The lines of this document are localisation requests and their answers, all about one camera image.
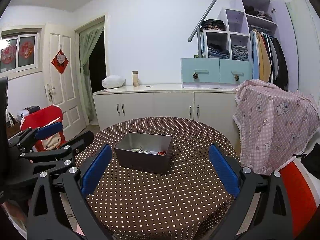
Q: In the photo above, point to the white pillow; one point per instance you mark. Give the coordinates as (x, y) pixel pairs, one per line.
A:
(113, 82)

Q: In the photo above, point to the green curtain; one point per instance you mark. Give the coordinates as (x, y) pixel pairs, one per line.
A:
(86, 50)

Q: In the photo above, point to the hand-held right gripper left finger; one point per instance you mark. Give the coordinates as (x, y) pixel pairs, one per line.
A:
(97, 172)

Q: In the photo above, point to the white low cabinet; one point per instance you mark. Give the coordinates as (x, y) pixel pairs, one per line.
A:
(162, 105)

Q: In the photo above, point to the black and white device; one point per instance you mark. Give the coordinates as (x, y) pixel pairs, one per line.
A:
(31, 109)

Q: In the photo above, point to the red window decal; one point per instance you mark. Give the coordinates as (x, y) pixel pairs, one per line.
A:
(26, 50)
(7, 55)

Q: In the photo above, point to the dark folded clothes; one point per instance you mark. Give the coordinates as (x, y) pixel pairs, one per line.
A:
(218, 51)

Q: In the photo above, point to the black bag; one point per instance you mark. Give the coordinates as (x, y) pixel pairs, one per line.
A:
(312, 160)

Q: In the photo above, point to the brown polka dot tablecloth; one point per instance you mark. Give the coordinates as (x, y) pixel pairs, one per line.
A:
(162, 200)

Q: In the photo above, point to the grey folded clothes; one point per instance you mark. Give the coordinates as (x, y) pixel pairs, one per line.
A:
(240, 52)

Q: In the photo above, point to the red and white object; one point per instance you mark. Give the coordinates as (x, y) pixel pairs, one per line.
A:
(297, 192)

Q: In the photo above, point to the beige jar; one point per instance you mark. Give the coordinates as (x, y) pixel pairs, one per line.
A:
(135, 78)

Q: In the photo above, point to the grey metal handrail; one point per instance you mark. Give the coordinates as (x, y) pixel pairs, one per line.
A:
(212, 5)

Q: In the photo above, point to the pile of dark clothes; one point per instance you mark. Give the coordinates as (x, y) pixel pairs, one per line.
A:
(257, 12)

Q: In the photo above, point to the grey metal box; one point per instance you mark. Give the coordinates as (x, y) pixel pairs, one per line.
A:
(145, 163)

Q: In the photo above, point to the row of hanging clothes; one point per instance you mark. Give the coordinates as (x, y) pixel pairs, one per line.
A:
(267, 55)

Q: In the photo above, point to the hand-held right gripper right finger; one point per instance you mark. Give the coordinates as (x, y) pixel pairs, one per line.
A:
(223, 170)

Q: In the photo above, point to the white framed window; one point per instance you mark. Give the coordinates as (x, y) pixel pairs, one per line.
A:
(17, 55)

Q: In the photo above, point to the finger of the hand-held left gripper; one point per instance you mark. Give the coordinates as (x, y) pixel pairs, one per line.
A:
(80, 142)
(48, 130)

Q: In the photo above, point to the white cubby shelf unit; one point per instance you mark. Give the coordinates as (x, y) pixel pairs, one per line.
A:
(235, 20)

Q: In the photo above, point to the red diamond door decoration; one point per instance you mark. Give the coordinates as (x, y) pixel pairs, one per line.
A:
(60, 62)

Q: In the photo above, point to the lavender wardrobe door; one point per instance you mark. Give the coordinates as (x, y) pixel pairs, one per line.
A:
(285, 42)

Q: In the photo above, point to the white panel door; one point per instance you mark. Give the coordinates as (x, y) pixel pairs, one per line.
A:
(70, 92)

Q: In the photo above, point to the pink printed blanket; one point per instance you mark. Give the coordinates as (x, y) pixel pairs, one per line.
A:
(275, 130)

